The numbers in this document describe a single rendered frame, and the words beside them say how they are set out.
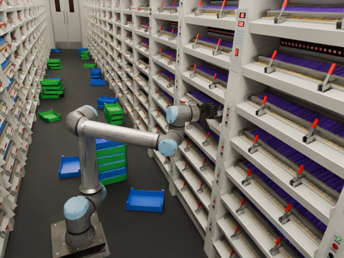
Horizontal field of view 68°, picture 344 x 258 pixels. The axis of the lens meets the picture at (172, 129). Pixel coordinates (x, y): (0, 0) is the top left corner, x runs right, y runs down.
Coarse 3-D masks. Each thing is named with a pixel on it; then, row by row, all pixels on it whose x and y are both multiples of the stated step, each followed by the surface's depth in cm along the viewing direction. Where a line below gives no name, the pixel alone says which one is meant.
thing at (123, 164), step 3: (126, 159) 243; (120, 162) 241; (123, 162) 243; (126, 162) 245; (105, 165) 235; (108, 165) 236; (111, 165) 238; (114, 165) 239; (117, 165) 241; (120, 165) 243; (123, 165) 244; (126, 165) 246; (99, 168) 233; (102, 168) 235; (105, 168) 236; (108, 168) 238; (111, 168) 239; (114, 168) 241; (99, 171) 235
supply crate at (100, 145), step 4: (96, 140) 238; (100, 140) 239; (104, 140) 239; (96, 144) 222; (100, 144) 224; (104, 144) 226; (108, 144) 228; (112, 144) 230; (116, 144) 232; (120, 144) 234; (96, 148) 224
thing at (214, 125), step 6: (186, 90) 194; (192, 90) 196; (198, 90) 198; (180, 96) 194; (180, 102) 195; (186, 102) 185; (210, 120) 157; (216, 120) 155; (210, 126) 155; (216, 126) 149; (216, 132) 150
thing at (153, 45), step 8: (152, 0) 227; (160, 0) 228; (168, 0) 230; (152, 16) 231; (152, 24) 234; (160, 24) 236; (152, 40) 239; (152, 48) 242; (152, 64) 249; (152, 80) 256; (152, 88) 259; (152, 104) 266; (152, 120) 274; (152, 152) 291
